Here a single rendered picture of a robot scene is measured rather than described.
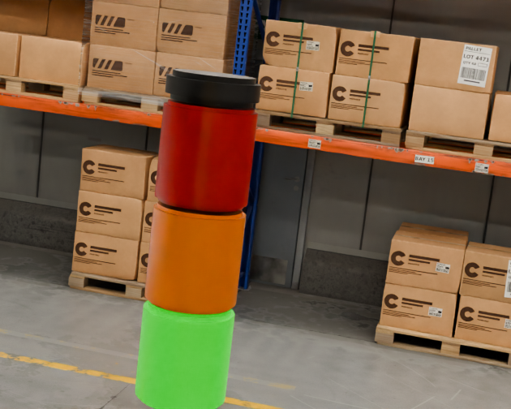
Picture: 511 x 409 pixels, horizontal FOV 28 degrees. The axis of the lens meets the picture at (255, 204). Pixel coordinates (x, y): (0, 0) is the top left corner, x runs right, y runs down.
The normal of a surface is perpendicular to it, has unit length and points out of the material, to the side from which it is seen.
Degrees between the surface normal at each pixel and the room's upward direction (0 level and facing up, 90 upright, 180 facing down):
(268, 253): 90
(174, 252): 90
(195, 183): 90
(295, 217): 90
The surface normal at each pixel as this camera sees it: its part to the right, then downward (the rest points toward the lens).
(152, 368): -0.61, 0.07
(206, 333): 0.38, 0.20
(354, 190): -0.24, 0.14
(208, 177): 0.13, 0.18
